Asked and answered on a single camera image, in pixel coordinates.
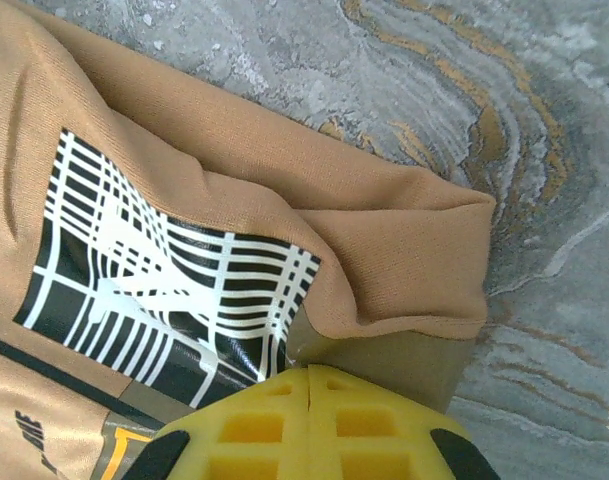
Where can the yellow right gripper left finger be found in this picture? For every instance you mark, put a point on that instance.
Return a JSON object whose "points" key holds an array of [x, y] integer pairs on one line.
{"points": [[254, 440]]}

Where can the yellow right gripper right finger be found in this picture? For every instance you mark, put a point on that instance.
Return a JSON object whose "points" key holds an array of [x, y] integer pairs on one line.
{"points": [[374, 440]]}

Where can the tan t-shirt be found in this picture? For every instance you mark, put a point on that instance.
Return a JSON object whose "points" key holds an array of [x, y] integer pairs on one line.
{"points": [[384, 250]]}

